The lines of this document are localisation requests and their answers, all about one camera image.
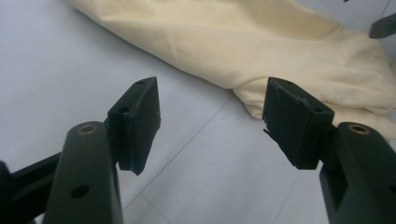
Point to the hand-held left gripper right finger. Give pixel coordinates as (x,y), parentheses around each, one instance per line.
(295,127)

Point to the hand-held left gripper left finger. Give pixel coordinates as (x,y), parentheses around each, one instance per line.
(137,127)

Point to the cream garment with ribbed cuffs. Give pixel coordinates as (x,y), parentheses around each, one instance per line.
(249,49)

